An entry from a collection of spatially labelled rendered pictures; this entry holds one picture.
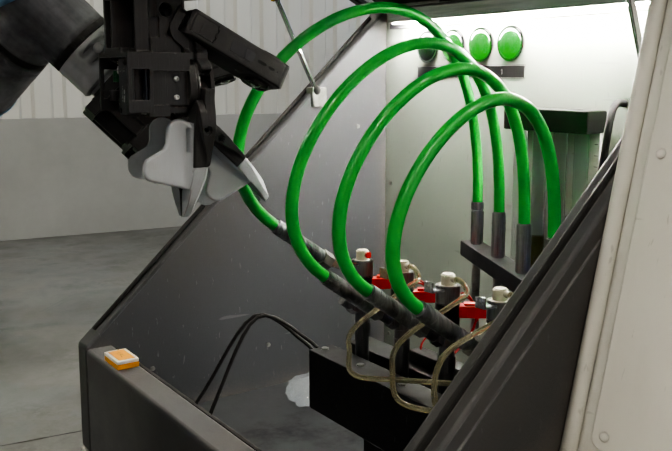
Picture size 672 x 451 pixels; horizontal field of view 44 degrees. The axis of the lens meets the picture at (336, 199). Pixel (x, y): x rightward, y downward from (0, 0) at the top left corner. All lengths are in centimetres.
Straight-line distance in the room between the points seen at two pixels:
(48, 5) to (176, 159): 25
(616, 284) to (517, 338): 11
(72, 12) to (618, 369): 64
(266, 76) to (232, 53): 4
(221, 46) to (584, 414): 47
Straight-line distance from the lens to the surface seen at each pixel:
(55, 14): 93
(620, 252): 81
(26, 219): 747
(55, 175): 745
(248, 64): 79
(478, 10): 126
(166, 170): 77
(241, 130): 95
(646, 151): 81
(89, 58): 92
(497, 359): 76
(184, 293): 130
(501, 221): 110
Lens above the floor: 133
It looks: 8 degrees down
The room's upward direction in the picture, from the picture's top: straight up
